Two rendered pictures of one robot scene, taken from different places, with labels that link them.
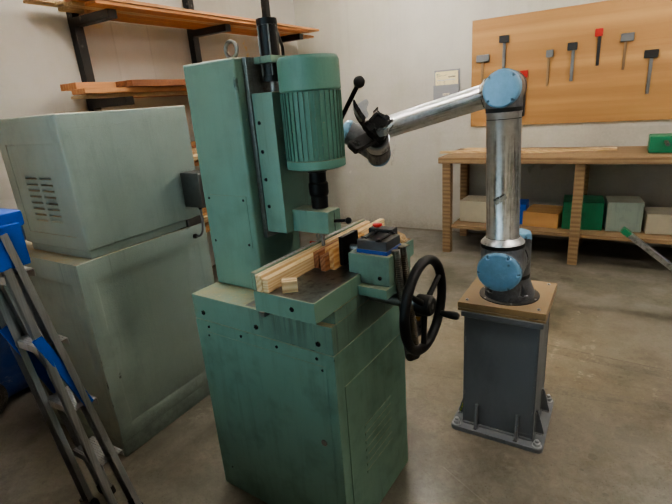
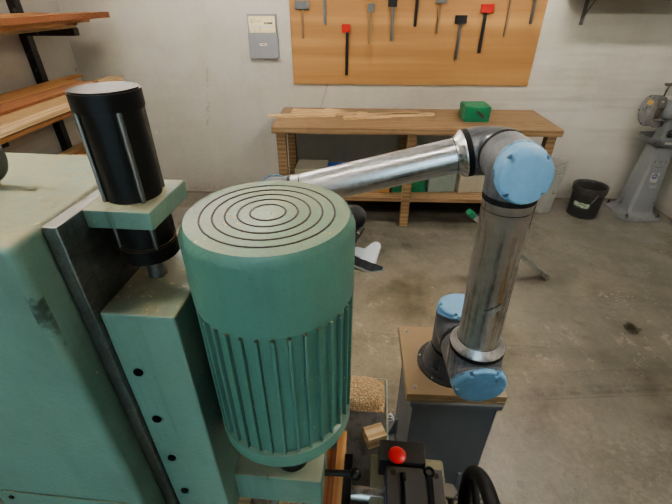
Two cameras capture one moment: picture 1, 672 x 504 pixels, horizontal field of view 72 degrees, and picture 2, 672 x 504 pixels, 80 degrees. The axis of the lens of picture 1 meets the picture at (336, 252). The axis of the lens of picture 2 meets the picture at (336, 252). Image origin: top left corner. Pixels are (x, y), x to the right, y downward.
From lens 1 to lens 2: 1.11 m
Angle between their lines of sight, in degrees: 30
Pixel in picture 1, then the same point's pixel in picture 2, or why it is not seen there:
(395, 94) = (201, 39)
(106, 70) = not seen: outside the picture
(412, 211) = (238, 175)
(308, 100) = (306, 353)
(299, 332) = not seen: outside the picture
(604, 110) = (420, 73)
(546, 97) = (368, 56)
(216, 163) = (16, 451)
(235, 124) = (64, 396)
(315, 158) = (313, 439)
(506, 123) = (522, 222)
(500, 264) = (487, 380)
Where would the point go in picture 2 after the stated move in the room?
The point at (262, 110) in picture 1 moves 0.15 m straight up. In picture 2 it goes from (146, 350) to (101, 226)
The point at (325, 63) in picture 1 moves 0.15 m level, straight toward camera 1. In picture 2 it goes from (346, 256) to (459, 363)
